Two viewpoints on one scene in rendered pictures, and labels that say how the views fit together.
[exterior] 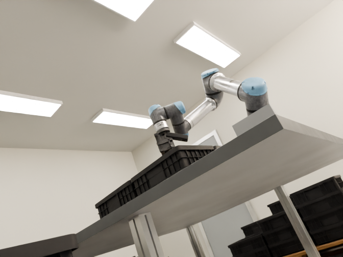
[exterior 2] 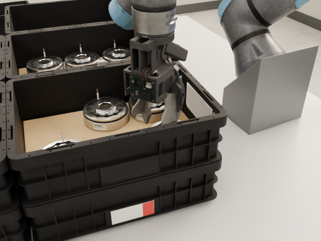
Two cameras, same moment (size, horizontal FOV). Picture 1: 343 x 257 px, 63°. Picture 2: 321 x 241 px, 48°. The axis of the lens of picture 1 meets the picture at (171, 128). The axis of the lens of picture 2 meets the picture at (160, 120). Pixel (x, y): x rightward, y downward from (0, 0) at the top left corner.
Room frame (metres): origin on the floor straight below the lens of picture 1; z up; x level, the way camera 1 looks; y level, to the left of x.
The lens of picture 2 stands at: (1.03, 0.57, 1.30)
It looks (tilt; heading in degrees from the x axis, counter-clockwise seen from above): 34 degrees down; 302
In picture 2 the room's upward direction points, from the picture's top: straight up
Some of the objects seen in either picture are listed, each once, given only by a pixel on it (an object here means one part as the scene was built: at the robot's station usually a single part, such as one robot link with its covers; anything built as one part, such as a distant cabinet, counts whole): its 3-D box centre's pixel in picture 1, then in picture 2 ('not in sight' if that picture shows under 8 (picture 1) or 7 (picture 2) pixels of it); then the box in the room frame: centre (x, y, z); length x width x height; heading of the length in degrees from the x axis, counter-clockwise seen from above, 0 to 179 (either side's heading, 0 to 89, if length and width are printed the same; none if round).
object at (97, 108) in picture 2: not in sight; (105, 106); (1.52, 0.02, 0.86); 0.05 x 0.05 x 0.01
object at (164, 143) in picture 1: (165, 142); (152, 64); (1.36, 0.06, 1.02); 0.09 x 0.08 x 0.12; 92
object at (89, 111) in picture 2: not in sight; (105, 108); (1.52, 0.02, 0.86); 0.10 x 0.10 x 0.01
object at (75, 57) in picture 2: not in sight; (81, 57); (1.75, -0.16, 0.86); 0.05 x 0.05 x 0.01
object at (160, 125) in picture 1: (161, 127); (155, 19); (1.36, 0.05, 1.10); 0.08 x 0.08 x 0.05
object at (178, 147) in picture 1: (172, 164); (109, 101); (1.46, 0.07, 0.92); 0.40 x 0.30 x 0.02; 52
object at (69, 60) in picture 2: not in sight; (82, 59); (1.75, -0.16, 0.86); 0.10 x 0.10 x 0.01
